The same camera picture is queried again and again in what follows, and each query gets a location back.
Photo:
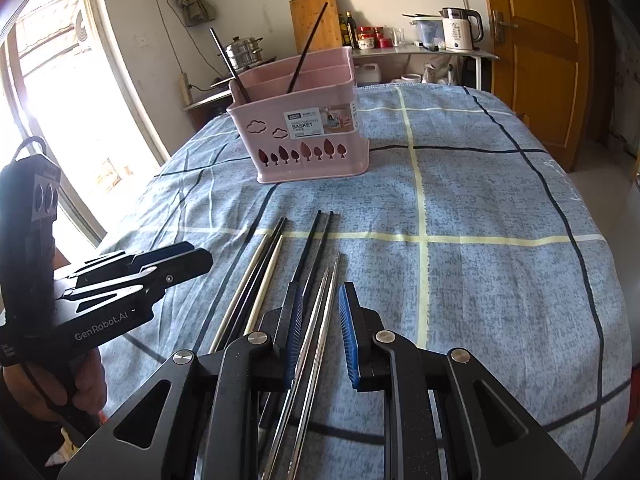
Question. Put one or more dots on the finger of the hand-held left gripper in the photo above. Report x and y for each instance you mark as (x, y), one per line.
(185, 266)
(170, 251)

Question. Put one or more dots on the person's left hand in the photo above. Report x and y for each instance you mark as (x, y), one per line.
(90, 385)

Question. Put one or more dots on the pink plastic basket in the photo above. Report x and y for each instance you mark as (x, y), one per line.
(310, 160)

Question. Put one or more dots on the blue checked bedsheet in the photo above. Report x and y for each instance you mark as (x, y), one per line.
(475, 285)

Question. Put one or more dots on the white counter table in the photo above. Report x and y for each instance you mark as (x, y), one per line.
(400, 51)

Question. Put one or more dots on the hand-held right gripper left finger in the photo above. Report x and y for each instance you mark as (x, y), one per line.
(296, 340)

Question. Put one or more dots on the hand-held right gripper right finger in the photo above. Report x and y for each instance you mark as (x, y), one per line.
(348, 340)

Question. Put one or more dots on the dark oil bottle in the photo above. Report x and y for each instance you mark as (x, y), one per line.
(351, 32)

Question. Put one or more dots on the clear plastic container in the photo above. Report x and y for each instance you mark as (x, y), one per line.
(427, 32)

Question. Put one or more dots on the wooden door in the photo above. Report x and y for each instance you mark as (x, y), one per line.
(540, 60)

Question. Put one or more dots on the steel steamer pot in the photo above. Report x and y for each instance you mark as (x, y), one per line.
(245, 52)

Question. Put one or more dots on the plastic bag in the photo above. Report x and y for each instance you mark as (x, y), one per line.
(437, 72)

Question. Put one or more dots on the glass cup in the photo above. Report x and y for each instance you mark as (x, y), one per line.
(399, 37)

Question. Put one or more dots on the wooden cutting board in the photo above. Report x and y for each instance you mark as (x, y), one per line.
(302, 15)

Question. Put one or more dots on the white bowl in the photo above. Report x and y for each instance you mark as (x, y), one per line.
(407, 79)

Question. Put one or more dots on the white plastic jug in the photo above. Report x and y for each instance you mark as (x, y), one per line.
(369, 75)

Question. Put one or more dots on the black induction cooker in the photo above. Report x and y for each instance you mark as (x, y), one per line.
(222, 81)

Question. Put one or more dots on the white electric kettle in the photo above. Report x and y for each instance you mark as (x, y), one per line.
(457, 30)

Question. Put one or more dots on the cooker shelf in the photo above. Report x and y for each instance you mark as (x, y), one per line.
(205, 101)

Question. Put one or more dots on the window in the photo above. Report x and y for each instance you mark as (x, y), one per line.
(75, 110)

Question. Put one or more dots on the wall power strip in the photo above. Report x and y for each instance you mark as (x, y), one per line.
(185, 90)

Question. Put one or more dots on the light wooden chopstick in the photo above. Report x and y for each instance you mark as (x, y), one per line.
(240, 290)
(261, 290)

